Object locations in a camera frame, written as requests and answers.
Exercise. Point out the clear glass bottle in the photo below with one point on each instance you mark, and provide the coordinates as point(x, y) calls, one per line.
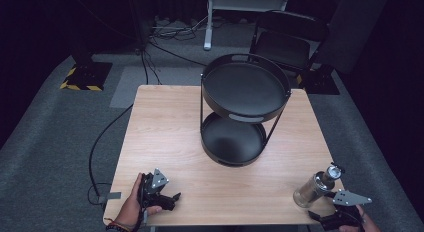
point(313, 190)

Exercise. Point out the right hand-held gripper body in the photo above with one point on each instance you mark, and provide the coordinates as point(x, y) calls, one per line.
point(348, 205)

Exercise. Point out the black stand pole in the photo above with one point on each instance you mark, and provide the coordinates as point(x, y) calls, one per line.
point(141, 22)

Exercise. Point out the white metal stand frame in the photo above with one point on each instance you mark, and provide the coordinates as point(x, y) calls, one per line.
point(233, 3)

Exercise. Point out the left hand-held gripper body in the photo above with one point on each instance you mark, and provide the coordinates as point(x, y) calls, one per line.
point(154, 192)

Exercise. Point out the black folding chair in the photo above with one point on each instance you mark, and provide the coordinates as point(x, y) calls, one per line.
point(283, 47)

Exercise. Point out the black yellow striped base plate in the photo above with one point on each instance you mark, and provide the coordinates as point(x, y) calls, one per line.
point(88, 75)

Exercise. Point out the person's right hand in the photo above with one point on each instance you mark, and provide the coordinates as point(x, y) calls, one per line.
point(366, 223)

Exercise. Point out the grey tape strip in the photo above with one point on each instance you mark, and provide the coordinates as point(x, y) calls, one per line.
point(111, 196)

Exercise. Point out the person's left hand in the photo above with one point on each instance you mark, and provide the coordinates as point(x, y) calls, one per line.
point(130, 205)

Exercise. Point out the black two-tier round tray rack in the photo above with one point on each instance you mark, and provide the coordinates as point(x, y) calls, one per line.
point(245, 88)

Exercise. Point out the black stand base plate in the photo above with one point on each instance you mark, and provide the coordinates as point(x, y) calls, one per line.
point(321, 82)

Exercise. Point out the grey curtain panel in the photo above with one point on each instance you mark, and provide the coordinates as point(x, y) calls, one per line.
point(353, 28)

